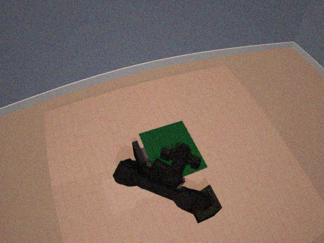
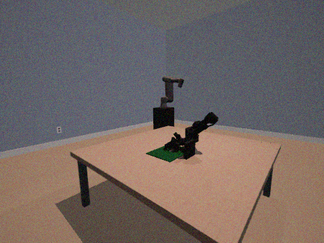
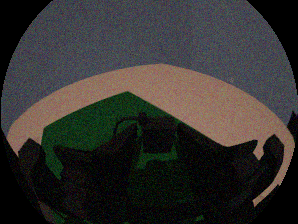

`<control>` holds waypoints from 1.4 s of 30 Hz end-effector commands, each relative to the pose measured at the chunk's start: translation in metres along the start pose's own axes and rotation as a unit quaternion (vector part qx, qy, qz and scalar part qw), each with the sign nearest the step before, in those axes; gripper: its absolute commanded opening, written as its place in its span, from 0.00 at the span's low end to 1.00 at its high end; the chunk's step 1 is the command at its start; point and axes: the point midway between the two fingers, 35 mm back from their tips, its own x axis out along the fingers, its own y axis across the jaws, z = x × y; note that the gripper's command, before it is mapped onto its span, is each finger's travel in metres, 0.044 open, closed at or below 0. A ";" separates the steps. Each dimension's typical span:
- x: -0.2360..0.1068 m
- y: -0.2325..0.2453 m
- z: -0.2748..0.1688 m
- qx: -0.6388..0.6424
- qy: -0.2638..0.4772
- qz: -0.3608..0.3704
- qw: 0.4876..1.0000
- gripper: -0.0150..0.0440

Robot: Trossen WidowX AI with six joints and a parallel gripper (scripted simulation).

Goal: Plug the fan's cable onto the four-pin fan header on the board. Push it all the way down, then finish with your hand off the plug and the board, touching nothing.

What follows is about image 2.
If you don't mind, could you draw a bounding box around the green circuit board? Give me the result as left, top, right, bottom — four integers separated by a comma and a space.
146, 146, 184, 162

